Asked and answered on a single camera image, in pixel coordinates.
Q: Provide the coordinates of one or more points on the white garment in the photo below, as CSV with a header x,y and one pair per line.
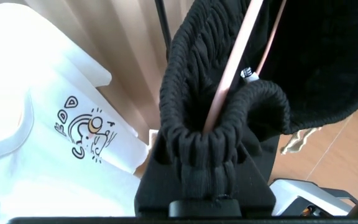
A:
x,y
26,171

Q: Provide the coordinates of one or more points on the beige curtain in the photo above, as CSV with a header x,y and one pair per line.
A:
x,y
129,46

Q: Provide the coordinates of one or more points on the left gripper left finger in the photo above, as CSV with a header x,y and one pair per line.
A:
x,y
157,186

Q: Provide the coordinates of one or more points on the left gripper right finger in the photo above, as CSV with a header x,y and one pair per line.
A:
x,y
253,189

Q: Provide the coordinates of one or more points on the black garment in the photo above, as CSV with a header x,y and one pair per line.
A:
x,y
306,62

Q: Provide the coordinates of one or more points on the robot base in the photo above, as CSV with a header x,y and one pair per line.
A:
x,y
300,196

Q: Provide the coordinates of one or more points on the black clothes rack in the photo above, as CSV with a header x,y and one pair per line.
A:
x,y
164,28

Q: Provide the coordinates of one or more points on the pink clothes hanger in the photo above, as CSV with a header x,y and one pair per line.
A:
x,y
232,65

